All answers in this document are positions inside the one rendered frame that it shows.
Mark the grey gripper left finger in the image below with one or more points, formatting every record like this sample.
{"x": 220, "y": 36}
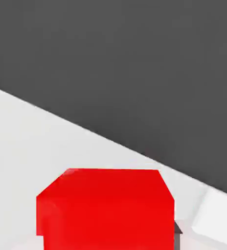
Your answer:
{"x": 34, "y": 244}

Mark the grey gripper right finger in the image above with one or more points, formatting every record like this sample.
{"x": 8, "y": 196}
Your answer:
{"x": 177, "y": 238}

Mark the small red cube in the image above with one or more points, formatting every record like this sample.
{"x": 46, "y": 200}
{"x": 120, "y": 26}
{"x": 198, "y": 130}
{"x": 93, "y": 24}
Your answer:
{"x": 105, "y": 211}

